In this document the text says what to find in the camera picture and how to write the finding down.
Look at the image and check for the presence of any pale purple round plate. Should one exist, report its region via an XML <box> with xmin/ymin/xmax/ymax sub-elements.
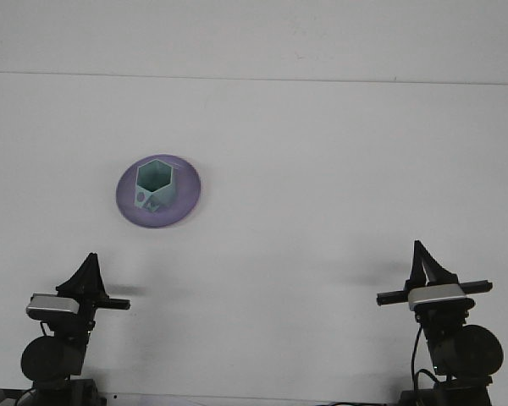
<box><xmin>114</xmin><ymin>152</ymin><xmax>203</xmax><ymax>230</ymax></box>

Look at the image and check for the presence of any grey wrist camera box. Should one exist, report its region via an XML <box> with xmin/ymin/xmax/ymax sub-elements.
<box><xmin>406</xmin><ymin>283</ymin><xmax>470</xmax><ymax>310</ymax></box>
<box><xmin>25</xmin><ymin>293</ymin><xmax>79</xmax><ymax>317</ymax></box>

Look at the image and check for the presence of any pale blue hexagonal cup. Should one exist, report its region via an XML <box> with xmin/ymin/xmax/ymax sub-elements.
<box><xmin>133</xmin><ymin>157</ymin><xmax>179</xmax><ymax>214</ymax></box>

